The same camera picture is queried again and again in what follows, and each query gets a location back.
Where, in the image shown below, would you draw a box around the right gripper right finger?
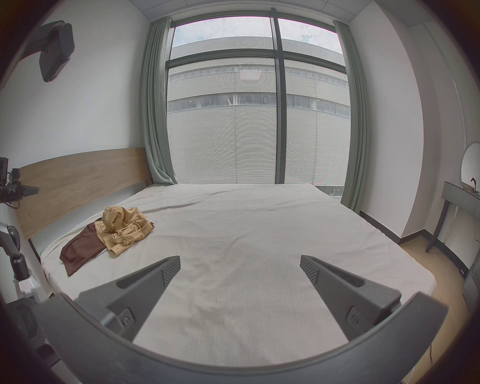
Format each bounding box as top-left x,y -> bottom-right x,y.
300,255 -> 403,343

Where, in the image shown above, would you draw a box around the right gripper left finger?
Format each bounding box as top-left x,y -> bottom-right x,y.
77,256 -> 182,343

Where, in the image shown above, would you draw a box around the tan shorts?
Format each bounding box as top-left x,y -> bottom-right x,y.
95,206 -> 155,257

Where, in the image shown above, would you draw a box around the bed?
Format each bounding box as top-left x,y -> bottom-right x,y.
17,147 -> 439,367

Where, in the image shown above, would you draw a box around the brown garment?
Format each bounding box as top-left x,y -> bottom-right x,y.
60,224 -> 106,277

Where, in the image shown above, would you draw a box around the blue-green curtain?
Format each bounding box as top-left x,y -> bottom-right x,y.
333,20 -> 370,214
140,17 -> 179,185

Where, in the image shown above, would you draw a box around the grey side table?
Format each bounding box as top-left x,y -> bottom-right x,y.
425,181 -> 480,263

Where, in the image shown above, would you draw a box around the window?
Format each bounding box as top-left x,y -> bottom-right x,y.
165,7 -> 349,199

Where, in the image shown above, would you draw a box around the round white mirror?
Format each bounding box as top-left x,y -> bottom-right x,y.
461,142 -> 480,185

